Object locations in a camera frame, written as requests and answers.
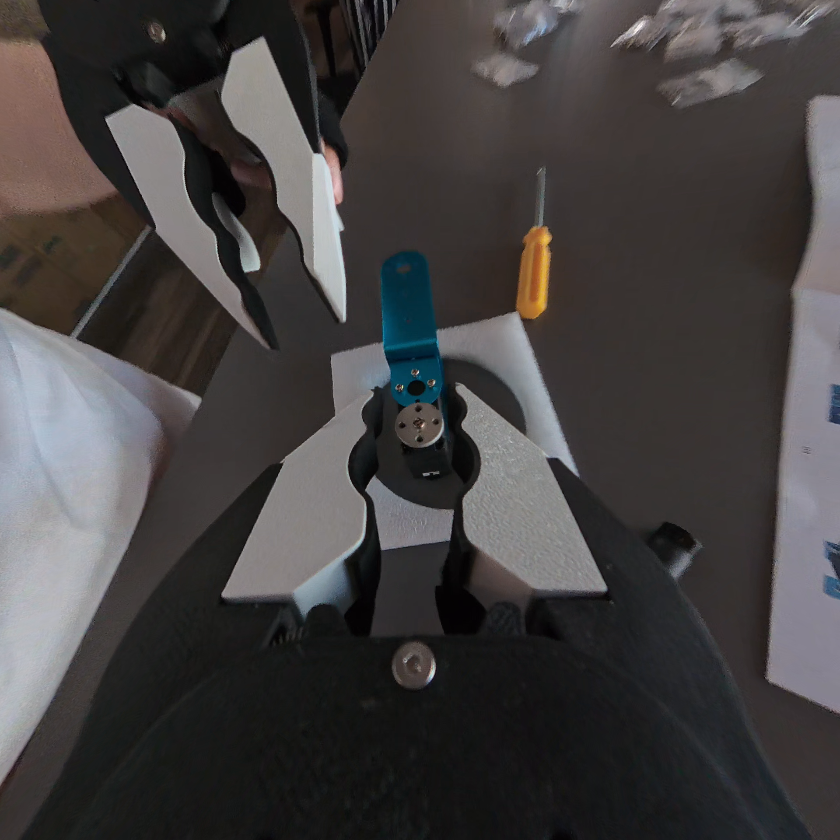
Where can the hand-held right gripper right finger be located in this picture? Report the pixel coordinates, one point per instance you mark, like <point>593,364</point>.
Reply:
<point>525,518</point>

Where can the blue metal bracket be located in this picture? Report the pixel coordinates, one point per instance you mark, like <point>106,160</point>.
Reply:
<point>407,315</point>

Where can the black electric screwdriver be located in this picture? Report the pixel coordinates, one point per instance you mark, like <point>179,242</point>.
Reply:
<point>676,541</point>

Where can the pile of small screw bags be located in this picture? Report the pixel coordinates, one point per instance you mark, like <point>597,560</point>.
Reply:
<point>709,82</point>

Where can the white foam pad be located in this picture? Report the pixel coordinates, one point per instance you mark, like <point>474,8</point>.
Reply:
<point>499,341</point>

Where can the person's left hand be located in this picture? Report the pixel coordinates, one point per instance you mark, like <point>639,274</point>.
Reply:
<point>253,174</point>

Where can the person's white shirt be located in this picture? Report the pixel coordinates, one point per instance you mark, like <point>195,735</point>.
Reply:
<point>65,492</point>

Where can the open instruction booklet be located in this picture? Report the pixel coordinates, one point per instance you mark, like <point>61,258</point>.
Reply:
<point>807,492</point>

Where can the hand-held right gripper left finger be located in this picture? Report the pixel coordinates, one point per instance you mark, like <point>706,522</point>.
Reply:
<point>302,525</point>

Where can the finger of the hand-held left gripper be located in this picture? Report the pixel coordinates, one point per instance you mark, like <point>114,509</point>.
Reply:
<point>289,164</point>
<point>164,184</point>

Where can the yellow screwdriver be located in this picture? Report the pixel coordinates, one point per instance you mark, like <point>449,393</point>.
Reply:
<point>535,269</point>

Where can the black servo motor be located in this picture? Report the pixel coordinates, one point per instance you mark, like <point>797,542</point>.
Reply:
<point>418,430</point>

